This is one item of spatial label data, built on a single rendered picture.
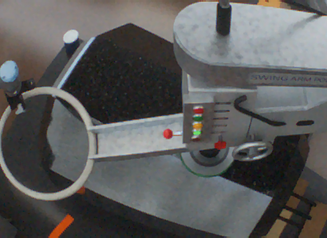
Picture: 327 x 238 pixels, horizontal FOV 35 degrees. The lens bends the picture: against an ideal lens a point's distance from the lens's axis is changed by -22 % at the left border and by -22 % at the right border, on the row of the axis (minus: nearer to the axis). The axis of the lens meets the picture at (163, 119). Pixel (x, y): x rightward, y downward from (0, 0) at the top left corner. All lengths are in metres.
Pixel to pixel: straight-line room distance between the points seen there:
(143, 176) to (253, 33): 1.02
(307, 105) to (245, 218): 0.72
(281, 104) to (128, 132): 0.68
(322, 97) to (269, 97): 0.22
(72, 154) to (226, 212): 0.69
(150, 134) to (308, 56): 0.88
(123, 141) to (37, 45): 1.56
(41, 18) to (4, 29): 0.33
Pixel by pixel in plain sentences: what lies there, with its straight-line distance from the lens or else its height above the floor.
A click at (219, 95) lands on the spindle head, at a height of 1.54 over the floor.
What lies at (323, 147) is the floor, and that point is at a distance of 3.36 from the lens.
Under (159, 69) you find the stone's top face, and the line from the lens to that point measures 2.46.
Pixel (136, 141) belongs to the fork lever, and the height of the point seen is 0.96.
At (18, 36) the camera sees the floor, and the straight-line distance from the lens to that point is 3.74.
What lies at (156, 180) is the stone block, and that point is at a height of 0.76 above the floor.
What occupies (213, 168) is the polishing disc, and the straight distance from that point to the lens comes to 2.28.
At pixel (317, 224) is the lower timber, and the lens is 3.12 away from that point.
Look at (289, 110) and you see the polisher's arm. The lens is 1.81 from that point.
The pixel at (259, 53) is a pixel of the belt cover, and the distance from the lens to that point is 1.52.
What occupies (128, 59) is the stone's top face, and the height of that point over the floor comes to 0.85.
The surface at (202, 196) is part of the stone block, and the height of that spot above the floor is 0.77.
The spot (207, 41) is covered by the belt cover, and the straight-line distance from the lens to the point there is 1.52.
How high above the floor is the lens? 3.02
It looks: 67 degrees down
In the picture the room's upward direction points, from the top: 2 degrees counter-clockwise
